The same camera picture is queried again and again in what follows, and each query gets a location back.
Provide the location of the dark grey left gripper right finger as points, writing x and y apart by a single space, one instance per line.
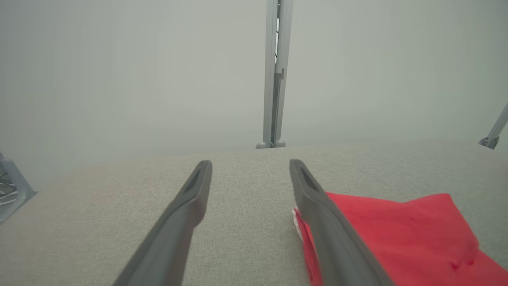
337 246

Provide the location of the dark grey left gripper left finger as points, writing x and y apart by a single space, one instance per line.
170 238

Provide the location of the red garment with white trim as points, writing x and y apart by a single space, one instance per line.
416 238

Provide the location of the grey aluminium rail post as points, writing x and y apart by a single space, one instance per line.
269 79

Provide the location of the grey metal corner bracket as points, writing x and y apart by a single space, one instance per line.
496 128

